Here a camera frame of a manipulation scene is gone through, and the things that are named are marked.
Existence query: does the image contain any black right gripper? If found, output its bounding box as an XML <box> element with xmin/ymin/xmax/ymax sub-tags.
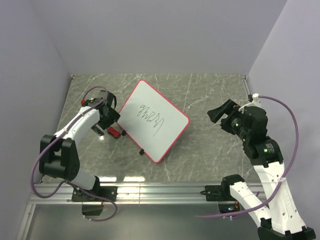
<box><xmin>206</xmin><ymin>98</ymin><xmax>249</xmax><ymax>140</ymax></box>

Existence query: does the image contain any red whiteboard eraser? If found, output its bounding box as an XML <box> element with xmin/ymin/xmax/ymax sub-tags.
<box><xmin>107</xmin><ymin>126</ymin><xmax>121</xmax><ymax>139</ymax></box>

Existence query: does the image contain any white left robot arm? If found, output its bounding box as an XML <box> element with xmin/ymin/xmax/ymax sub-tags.
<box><xmin>38</xmin><ymin>89</ymin><xmax>120</xmax><ymax>201</ymax></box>

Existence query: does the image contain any white board with pink frame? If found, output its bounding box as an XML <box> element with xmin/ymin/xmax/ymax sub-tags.
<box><xmin>117</xmin><ymin>79</ymin><xmax>190</xmax><ymax>164</ymax></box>

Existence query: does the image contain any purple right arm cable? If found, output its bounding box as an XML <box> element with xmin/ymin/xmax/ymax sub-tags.
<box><xmin>194</xmin><ymin>95</ymin><xmax>299</xmax><ymax>219</ymax></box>

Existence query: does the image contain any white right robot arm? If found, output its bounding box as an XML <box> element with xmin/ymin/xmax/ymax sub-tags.
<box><xmin>207</xmin><ymin>95</ymin><xmax>316</xmax><ymax>240</ymax></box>

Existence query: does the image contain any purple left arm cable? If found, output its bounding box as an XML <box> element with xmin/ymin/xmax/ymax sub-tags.
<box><xmin>30</xmin><ymin>86</ymin><xmax>118</xmax><ymax>223</ymax></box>

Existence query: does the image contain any aluminium mounting rail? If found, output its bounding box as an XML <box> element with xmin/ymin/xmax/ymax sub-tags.
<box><xmin>28</xmin><ymin>182</ymin><xmax>220</xmax><ymax>205</ymax></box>

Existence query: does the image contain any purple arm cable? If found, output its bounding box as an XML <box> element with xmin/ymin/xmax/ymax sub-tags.
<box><xmin>30</xmin><ymin>86</ymin><xmax>118</xmax><ymax>223</ymax></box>
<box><xmin>194</xmin><ymin>95</ymin><xmax>299</xmax><ymax>219</ymax></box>

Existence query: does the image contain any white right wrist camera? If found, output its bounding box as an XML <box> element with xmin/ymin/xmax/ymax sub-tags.
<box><xmin>247</xmin><ymin>93</ymin><xmax>262</xmax><ymax>108</ymax></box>

